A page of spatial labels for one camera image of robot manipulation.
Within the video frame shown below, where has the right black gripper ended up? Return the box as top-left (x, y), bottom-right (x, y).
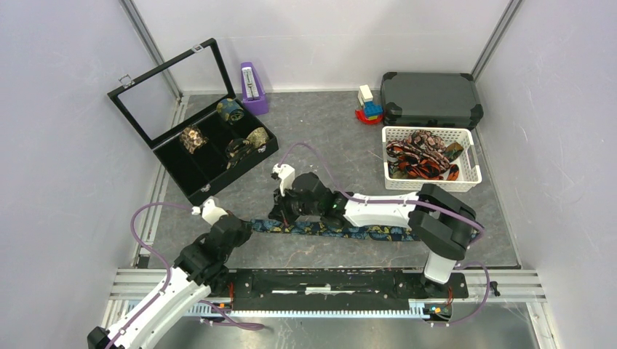
top-left (268, 182), bottom-right (322, 227)

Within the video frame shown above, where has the blue yellow patterned tie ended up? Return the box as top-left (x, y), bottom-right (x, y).
top-left (250, 220), bottom-right (420, 242)

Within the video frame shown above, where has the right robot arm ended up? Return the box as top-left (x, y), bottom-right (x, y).
top-left (268, 167), bottom-right (482, 297)

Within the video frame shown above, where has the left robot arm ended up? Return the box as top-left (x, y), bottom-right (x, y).
top-left (87, 214), bottom-right (252, 348)

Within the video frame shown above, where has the rolled olive gold tie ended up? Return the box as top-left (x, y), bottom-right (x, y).
top-left (247, 127), bottom-right (269, 149)

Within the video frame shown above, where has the black tie display box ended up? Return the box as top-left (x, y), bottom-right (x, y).
top-left (108, 38), bottom-right (279, 204)

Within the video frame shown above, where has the rolled brown floral tie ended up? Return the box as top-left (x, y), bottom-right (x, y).
top-left (179, 126), bottom-right (209, 154)

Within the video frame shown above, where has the colourful toy block stack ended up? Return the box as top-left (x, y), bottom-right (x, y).
top-left (355, 84), bottom-right (383, 125)

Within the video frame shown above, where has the purple metronome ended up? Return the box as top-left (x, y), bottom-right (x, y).
top-left (240, 62), bottom-right (269, 116)

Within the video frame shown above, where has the rolled teal tie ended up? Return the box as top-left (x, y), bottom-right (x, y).
top-left (216, 98), bottom-right (245, 124)

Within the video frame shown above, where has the orange black tie pile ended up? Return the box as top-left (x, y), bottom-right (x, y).
top-left (386, 130), bottom-right (463, 181)

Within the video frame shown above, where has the white plastic basket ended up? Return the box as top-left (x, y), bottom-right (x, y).
top-left (381, 127), bottom-right (482, 193)

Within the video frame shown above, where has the dark grey hard case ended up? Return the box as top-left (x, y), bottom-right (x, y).
top-left (380, 71), bottom-right (484, 130)

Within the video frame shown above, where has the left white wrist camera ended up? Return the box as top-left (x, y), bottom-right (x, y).
top-left (191, 196), bottom-right (228, 225)

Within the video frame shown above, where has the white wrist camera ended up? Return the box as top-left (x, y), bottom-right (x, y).
top-left (191, 196), bottom-right (228, 225)
top-left (271, 164), bottom-right (295, 196)

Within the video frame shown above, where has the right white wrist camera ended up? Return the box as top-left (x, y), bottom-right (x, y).
top-left (271, 164), bottom-right (295, 196)

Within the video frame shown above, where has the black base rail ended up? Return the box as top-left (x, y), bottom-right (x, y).
top-left (211, 268), bottom-right (469, 311)

